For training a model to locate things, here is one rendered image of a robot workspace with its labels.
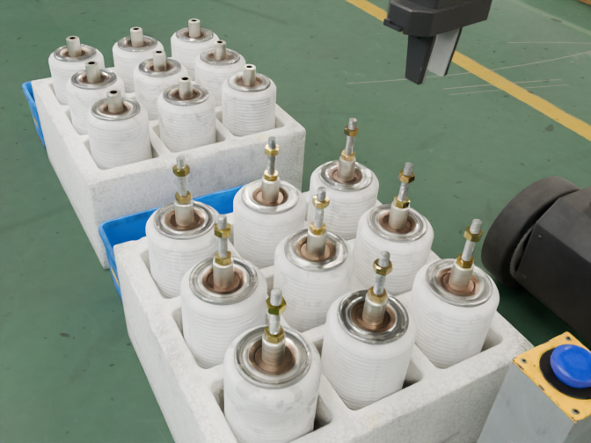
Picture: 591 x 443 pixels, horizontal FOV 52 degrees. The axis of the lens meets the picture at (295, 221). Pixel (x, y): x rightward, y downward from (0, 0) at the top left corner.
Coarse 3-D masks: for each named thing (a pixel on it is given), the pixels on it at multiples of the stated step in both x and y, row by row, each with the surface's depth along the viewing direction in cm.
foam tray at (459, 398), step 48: (144, 240) 82; (144, 288) 74; (144, 336) 77; (192, 384) 64; (432, 384) 66; (480, 384) 68; (192, 432) 65; (336, 432) 60; (384, 432) 63; (432, 432) 69; (480, 432) 78
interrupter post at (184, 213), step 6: (174, 204) 72; (180, 204) 72; (186, 204) 72; (192, 204) 72; (180, 210) 72; (186, 210) 72; (192, 210) 73; (180, 216) 72; (186, 216) 73; (192, 216) 73; (180, 222) 73; (186, 222) 73; (192, 222) 74
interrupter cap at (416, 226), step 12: (384, 204) 79; (372, 216) 77; (384, 216) 77; (408, 216) 77; (420, 216) 77; (372, 228) 75; (384, 228) 75; (408, 228) 76; (420, 228) 75; (396, 240) 73; (408, 240) 73
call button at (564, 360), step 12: (564, 348) 51; (576, 348) 51; (552, 360) 50; (564, 360) 50; (576, 360) 50; (588, 360) 50; (564, 372) 49; (576, 372) 49; (588, 372) 49; (576, 384) 49; (588, 384) 49
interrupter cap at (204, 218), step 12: (168, 204) 76; (204, 204) 76; (156, 216) 74; (168, 216) 74; (204, 216) 75; (156, 228) 72; (168, 228) 72; (180, 228) 73; (192, 228) 73; (204, 228) 73
